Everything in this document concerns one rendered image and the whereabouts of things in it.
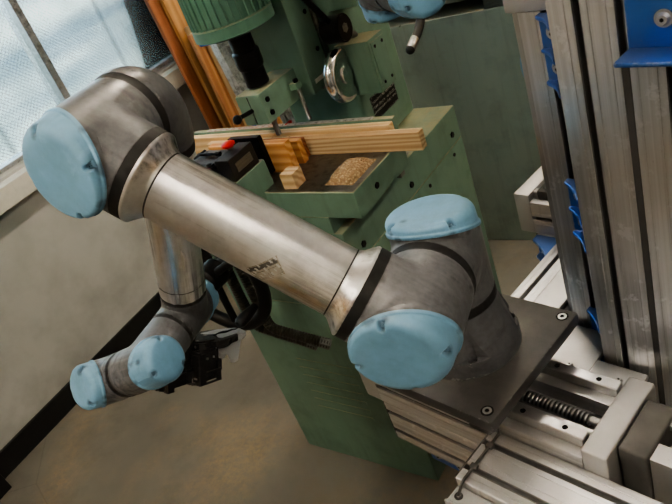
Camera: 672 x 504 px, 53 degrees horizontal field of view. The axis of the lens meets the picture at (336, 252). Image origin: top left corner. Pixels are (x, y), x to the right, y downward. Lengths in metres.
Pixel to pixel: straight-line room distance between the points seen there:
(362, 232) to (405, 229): 0.61
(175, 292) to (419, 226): 0.44
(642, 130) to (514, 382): 0.35
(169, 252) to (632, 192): 0.63
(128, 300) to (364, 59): 1.75
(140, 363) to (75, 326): 1.78
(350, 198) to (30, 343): 1.69
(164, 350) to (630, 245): 0.66
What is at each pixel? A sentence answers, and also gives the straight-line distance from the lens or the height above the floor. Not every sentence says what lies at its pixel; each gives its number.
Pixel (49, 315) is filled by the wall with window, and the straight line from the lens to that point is 2.74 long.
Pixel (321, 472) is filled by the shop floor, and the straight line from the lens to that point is 2.03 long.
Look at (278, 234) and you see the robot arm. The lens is 0.74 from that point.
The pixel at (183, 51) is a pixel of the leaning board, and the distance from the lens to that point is 3.04.
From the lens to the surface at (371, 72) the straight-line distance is 1.53.
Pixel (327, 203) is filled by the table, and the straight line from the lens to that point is 1.33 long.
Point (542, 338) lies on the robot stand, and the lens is 0.96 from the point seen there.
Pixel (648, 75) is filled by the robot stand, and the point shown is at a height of 1.16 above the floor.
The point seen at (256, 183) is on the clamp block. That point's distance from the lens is 1.41.
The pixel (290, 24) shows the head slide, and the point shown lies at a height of 1.16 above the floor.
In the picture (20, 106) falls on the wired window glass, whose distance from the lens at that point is 2.79.
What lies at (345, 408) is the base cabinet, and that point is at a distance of 1.83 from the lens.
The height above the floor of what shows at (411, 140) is 0.92.
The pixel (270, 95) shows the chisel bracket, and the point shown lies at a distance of 1.49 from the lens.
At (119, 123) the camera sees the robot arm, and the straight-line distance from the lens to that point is 0.79.
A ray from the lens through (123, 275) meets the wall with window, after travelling 2.92.
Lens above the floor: 1.47
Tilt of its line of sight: 30 degrees down
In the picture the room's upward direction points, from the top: 22 degrees counter-clockwise
